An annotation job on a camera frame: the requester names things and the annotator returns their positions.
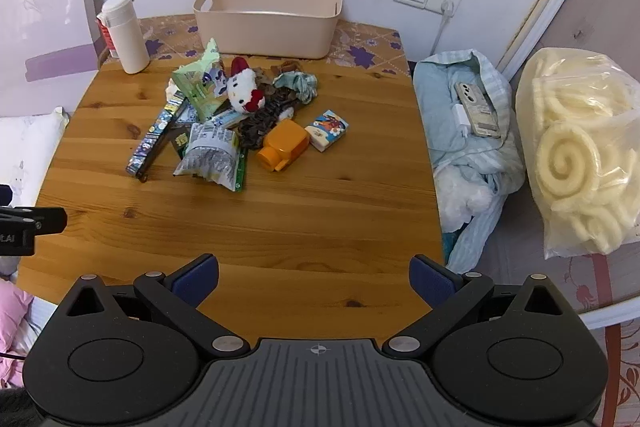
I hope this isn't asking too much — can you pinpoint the white bread packet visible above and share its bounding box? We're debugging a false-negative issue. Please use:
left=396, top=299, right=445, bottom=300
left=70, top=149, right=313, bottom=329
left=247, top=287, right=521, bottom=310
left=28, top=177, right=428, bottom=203
left=205, top=109, right=246, bottom=131

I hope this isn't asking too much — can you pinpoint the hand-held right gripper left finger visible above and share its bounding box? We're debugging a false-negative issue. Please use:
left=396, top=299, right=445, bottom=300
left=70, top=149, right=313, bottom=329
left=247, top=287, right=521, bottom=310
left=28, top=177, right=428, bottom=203
left=59, top=253, right=251, bottom=361

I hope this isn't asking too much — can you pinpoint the pink cloth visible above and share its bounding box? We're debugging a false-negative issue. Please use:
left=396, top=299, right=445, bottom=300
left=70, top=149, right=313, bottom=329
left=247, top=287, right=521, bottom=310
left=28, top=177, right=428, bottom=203
left=0, top=279, right=36, bottom=388

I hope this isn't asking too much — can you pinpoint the white thermos bottle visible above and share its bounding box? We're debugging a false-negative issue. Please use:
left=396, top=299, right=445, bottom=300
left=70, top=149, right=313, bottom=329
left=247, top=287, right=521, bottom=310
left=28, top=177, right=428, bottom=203
left=96, top=0, right=150, bottom=75

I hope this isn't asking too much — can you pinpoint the black yellow sachet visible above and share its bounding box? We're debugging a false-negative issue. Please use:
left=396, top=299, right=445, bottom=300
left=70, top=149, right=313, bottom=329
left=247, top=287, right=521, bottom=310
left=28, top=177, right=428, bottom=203
left=170, top=123, right=196, bottom=158

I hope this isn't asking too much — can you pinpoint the orange plastic container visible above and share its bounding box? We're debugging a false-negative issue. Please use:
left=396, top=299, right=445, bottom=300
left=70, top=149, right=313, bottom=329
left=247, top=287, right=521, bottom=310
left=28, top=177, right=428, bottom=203
left=256, top=120, right=309, bottom=172

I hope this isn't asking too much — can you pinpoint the beige plastic storage basket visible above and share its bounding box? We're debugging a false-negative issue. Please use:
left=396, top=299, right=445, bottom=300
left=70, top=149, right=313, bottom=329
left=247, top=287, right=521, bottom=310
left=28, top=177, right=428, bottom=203
left=193, top=0, right=343, bottom=60

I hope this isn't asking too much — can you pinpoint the green white snack bag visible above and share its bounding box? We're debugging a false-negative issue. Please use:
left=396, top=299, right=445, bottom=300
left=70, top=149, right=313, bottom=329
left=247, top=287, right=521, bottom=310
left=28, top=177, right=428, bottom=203
left=173, top=122, right=248, bottom=192

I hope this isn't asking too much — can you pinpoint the light blue striped cloth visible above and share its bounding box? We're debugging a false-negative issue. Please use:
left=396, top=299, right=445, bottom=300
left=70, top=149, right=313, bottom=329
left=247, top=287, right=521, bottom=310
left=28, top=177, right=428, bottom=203
left=412, top=49, right=526, bottom=275

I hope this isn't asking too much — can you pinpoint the white charger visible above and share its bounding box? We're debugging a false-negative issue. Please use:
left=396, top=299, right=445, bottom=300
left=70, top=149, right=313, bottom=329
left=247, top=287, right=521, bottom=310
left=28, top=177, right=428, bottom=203
left=451, top=105, right=473, bottom=138

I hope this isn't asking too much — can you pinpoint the white smartphone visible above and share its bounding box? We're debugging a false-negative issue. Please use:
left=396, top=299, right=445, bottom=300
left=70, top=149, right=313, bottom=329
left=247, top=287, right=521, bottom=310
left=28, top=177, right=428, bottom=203
left=454, top=82, right=502, bottom=139

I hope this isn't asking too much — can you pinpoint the green cartoon snack packet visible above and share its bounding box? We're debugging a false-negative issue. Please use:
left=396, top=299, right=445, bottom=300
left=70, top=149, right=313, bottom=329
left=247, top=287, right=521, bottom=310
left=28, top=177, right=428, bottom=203
left=171, top=38, right=228, bottom=120

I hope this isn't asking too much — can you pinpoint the white pillow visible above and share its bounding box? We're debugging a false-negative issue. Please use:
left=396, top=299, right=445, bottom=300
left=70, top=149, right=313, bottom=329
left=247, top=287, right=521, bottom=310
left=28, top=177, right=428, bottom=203
left=0, top=107, right=71, bottom=208

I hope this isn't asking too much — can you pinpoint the long blue cartoon box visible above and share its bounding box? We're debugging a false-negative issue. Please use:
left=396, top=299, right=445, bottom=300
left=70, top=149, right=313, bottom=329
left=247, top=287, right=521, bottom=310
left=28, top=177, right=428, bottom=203
left=125, top=91, right=188, bottom=180

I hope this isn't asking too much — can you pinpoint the colourful cartoon tissue pack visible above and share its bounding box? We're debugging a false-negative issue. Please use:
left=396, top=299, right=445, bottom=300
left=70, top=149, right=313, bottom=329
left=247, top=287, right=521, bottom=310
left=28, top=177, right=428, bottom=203
left=304, top=109, right=349, bottom=152

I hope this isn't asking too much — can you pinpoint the white plug with cable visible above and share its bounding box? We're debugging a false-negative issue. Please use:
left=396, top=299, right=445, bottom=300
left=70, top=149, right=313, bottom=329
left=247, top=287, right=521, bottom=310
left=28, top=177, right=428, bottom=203
left=431, top=1, right=459, bottom=56

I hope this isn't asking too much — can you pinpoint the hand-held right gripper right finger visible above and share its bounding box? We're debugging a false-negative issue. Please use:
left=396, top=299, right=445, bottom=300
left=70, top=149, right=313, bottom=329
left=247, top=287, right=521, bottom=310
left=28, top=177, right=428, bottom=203
left=382, top=254, right=581, bottom=359

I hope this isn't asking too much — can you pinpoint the purple floral tablecloth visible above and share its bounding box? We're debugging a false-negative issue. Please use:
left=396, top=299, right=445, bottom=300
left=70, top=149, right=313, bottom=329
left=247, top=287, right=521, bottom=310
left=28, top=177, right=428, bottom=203
left=97, top=16, right=416, bottom=80

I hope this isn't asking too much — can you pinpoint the teal checked scrunchie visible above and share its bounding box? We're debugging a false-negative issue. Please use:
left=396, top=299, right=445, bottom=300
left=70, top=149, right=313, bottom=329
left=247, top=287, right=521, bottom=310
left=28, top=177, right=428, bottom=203
left=272, top=72, right=318, bottom=105

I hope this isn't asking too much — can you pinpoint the wooden desk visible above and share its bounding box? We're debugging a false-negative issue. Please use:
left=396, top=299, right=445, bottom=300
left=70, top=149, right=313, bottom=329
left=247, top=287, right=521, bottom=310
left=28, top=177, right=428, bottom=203
left=20, top=54, right=446, bottom=352

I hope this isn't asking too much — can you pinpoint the plastic bag of foam coils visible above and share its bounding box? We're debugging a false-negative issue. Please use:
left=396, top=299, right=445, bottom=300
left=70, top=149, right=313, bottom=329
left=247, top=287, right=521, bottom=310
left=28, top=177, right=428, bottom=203
left=515, top=48, right=640, bottom=260

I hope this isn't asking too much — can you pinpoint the white plush cat toy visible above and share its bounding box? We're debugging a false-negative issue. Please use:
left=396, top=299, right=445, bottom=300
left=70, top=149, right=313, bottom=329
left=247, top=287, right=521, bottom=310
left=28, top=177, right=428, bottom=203
left=226, top=57, right=265, bottom=114

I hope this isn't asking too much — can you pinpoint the white purple patterned panel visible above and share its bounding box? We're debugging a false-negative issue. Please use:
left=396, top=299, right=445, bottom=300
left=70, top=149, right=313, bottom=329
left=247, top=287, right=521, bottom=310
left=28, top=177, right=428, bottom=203
left=0, top=0, right=103, bottom=118

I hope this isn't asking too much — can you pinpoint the white fluffy plush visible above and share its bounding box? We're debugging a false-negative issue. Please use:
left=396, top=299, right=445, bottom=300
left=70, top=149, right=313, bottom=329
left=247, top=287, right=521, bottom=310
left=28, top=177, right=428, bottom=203
left=434, top=167, right=493, bottom=233

